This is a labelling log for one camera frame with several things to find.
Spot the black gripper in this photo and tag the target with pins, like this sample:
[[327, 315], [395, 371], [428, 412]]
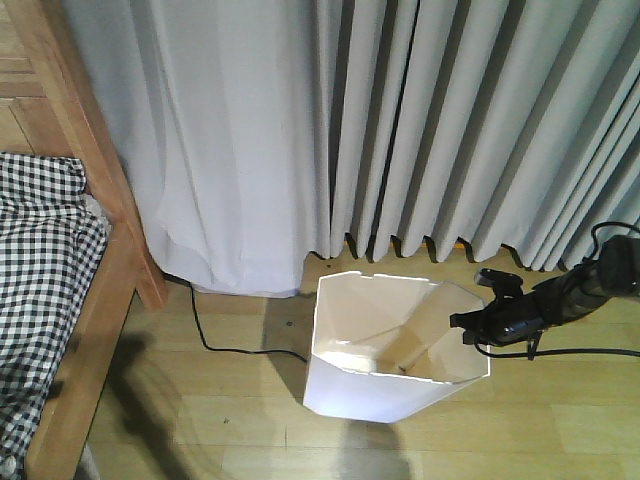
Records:
[[502, 322]]

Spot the white plastic trash bin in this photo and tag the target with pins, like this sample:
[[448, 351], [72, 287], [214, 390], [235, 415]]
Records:
[[383, 348]]

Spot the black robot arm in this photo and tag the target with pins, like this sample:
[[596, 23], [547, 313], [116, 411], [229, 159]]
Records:
[[589, 285]]

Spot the grey pleated curtain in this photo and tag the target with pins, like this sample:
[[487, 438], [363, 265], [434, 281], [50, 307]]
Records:
[[493, 123]]

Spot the white sheer curtain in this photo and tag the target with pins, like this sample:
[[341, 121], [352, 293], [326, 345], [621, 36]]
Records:
[[210, 107]]

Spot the grey round rug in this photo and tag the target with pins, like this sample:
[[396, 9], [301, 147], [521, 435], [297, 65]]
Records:
[[87, 468]]

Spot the black white checkered bedding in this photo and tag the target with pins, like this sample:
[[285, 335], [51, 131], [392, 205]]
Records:
[[52, 240]]

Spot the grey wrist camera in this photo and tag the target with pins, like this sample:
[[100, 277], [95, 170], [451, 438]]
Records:
[[503, 284]]

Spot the wooden bed frame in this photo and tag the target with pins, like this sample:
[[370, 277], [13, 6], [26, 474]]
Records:
[[48, 109]]

